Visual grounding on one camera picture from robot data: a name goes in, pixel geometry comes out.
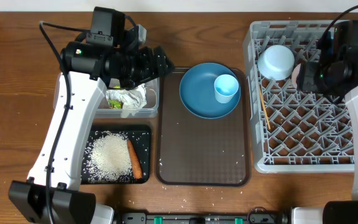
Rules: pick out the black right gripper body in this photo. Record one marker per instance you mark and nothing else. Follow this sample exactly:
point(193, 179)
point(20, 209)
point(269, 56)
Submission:
point(319, 79)

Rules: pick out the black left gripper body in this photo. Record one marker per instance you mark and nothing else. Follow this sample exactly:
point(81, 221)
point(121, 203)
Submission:
point(129, 65)

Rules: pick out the white tissue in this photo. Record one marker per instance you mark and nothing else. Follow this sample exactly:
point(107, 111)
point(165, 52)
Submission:
point(132, 100)

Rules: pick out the green white wrapper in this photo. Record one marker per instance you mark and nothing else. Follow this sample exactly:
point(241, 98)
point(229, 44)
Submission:
point(114, 104)

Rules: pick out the pink cup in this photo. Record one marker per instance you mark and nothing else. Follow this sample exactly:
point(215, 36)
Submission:
point(294, 75)

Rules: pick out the light blue cup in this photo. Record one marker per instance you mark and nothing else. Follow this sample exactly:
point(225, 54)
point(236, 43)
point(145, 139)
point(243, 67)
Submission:
point(225, 87)

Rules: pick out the light blue bowl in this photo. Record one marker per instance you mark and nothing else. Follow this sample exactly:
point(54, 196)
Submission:
point(276, 62)

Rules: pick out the wooden chopstick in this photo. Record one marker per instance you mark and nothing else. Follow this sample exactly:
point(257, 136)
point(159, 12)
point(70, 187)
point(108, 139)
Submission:
point(264, 109)

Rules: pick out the white rice heap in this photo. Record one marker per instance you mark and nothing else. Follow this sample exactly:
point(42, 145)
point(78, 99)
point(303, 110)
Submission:
point(106, 158)

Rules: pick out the orange carrot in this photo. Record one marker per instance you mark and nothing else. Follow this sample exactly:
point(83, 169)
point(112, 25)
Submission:
point(136, 167)

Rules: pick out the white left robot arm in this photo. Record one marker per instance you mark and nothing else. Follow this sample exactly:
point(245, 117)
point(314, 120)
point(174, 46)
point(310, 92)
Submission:
point(106, 51)

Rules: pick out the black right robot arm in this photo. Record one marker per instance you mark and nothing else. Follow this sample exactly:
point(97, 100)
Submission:
point(336, 35)

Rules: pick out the black waste tray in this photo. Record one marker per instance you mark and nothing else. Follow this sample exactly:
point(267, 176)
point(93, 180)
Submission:
point(140, 136)

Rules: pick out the grey dishwasher rack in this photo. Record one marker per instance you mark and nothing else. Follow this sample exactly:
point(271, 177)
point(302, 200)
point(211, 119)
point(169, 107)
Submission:
point(310, 133)

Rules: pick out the dark blue plate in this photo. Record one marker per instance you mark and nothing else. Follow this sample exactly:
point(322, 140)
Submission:
point(197, 91)

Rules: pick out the clear plastic bin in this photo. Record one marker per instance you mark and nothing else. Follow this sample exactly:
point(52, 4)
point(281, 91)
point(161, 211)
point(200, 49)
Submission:
point(151, 99)

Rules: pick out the brown serving tray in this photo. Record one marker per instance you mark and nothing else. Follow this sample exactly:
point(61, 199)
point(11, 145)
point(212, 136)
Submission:
point(199, 151)

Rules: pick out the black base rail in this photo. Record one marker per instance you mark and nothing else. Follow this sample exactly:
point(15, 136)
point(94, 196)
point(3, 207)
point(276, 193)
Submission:
point(256, 215)

